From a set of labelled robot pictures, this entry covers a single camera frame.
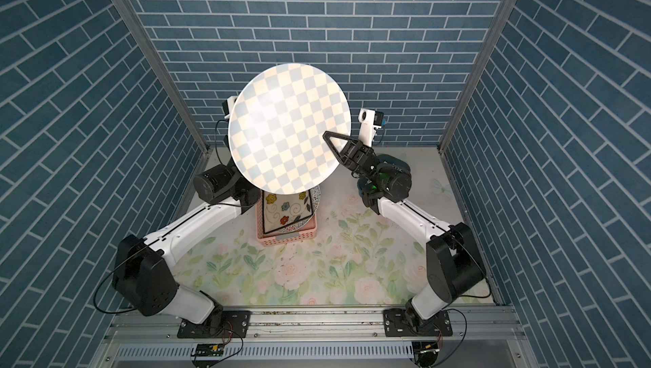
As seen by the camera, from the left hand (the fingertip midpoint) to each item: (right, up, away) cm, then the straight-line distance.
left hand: (278, 135), depth 44 cm
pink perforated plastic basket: (-1, -28, +43) cm, 51 cm away
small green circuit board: (-27, -59, +28) cm, 70 cm away
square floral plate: (-11, -22, +51) cm, 57 cm away
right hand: (+9, -1, +8) cm, 12 cm away
